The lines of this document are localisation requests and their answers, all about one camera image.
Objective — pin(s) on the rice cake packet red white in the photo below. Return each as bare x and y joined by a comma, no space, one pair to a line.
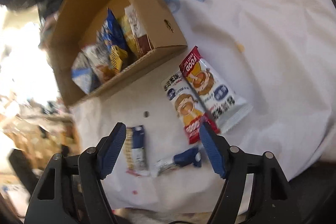
225,108

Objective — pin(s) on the white bed sheet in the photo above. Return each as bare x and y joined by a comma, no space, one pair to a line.
277,54

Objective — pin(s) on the yellow chip packet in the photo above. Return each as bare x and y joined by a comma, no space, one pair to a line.
129,36

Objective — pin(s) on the white grey snack packet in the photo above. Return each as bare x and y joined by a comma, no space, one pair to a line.
98,57

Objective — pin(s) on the brown cardboard box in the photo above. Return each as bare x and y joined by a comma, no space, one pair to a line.
86,22

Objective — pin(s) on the wafer biscuit packet blue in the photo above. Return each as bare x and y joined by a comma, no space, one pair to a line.
135,151

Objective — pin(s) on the brown white wafer packet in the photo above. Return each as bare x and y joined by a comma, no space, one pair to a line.
137,38

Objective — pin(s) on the small blue white packet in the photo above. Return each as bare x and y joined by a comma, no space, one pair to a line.
191,156

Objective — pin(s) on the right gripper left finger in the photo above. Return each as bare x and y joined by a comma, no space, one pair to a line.
53,198

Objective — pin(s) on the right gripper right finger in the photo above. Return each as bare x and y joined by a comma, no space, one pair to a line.
271,200

